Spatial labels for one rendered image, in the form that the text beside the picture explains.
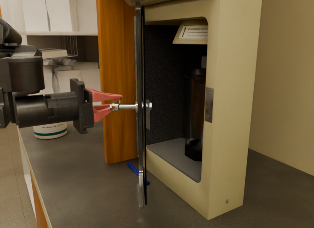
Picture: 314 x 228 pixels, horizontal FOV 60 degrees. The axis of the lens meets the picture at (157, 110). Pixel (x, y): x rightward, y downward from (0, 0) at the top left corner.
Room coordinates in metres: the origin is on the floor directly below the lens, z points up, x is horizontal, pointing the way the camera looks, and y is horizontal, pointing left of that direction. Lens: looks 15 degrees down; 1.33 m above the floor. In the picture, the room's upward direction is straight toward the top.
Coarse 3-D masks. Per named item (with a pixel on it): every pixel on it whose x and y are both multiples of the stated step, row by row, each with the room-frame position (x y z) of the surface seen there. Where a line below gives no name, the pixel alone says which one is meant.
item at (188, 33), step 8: (184, 24) 0.66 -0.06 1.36; (192, 24) 0.64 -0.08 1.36; (200, 24) 0.62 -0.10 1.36; (184, 32) 0.64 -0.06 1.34; (192, 32) 0.63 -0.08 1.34; (200, 32) 0.62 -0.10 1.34; (176, 40) 0.66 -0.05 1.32; (184, 40) 0.63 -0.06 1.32; (192, 40) 0.62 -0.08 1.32; (200, 40) 0.61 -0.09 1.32
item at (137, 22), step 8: (136, 8) 0.47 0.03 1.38; (136, 16) 0.47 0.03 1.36; (136, 24) 0.47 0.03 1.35; (136, 32) 0.47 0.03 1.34; (136, 40) 0.47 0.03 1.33; (136, 48) 0.47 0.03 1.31; (136, 56) 0.47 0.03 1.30; (136, 64) 0.47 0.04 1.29; (136, 72) 0.51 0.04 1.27; (136, 80) 0.56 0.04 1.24; (136, 88) 0.63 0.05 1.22
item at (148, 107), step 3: (147, 102) 0.52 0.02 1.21; (150, 102) 0.52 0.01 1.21; (147, 105) 0.51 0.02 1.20; (150, 105) 0.51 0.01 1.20; (147, 108) 0.52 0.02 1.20; (150, 108) 0.51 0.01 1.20; (147, 111) 0.52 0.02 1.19; (147, 114) 0.52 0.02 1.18; (147, 117) 0.52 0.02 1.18; (147, 120) 0.52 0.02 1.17; (147, 123) 0.52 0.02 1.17; (147, 126) 0.52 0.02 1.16
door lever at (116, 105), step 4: (116, 100) 0.53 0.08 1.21; (120, 100) 0.55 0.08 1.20; (136, 100) 0.51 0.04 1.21; (112, 104) 0.51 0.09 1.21; (116, 104) 0.51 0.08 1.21; (120, 104) 0.51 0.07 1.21; (124, 104) 0.51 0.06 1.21; (128, 104) 0.51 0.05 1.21; (132, 104) 0.51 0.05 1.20; (136, 104) 0.51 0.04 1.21; (112, 108) 0.51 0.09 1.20; (116, 108) 0.51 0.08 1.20; (120, 108) 0.51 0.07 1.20; (124, 108) 0.51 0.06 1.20; (128, 108) 0.51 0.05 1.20; (132, 108) 0.51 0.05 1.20; (136, 108) 0.51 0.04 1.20; (136, 112) 0.51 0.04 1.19
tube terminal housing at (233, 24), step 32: (192, 0) 0.59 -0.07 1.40; (224, 0) 0.52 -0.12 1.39; (256, 0) 0.56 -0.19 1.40; (224, 32) 0.52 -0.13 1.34; (256, 32) 0.57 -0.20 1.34; (224, 64) 0.53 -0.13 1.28; (224, 96) 0.53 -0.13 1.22; (224, 128) 0.53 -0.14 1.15; (160, 160) 0.69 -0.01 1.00; (224, 160) 0.54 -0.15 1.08; (192, 192) 0.57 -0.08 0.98; (224, 192) 0.54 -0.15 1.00
